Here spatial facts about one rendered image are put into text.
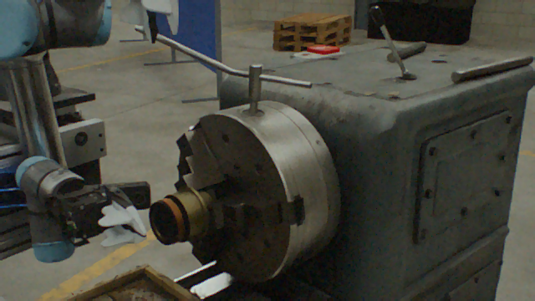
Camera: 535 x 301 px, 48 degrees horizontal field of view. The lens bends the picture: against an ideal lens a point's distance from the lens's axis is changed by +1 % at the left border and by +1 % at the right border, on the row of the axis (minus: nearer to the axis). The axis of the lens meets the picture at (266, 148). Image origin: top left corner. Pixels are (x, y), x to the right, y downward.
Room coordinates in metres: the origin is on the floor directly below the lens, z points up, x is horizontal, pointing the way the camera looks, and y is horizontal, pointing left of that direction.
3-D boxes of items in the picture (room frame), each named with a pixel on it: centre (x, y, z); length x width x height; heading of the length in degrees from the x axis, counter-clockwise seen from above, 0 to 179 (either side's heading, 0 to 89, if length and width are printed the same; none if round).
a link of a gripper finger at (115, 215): (0.82, 0.23, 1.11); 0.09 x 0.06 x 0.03; 43
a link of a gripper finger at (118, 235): (0.82, 0.23, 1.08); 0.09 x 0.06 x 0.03; 43
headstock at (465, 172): (1.29, -0.25, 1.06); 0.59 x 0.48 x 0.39; 133
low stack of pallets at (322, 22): (9.19, -0.72, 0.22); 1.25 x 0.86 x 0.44; 153
